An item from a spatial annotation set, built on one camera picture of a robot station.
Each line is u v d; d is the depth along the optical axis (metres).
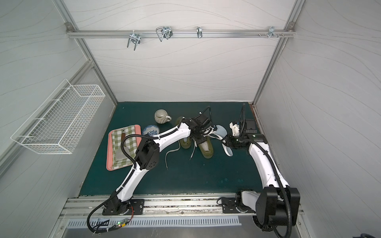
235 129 0.75
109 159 0.89
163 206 0.75
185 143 0.92
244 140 0.58
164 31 0.77
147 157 0.57
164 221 0.70
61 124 0.69
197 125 0.70
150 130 1.01
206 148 0.94
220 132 0.86
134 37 0.78
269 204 0.39
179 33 0.79
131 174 0.60
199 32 0.78
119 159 0.89
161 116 1.10
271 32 0.77
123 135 0.98
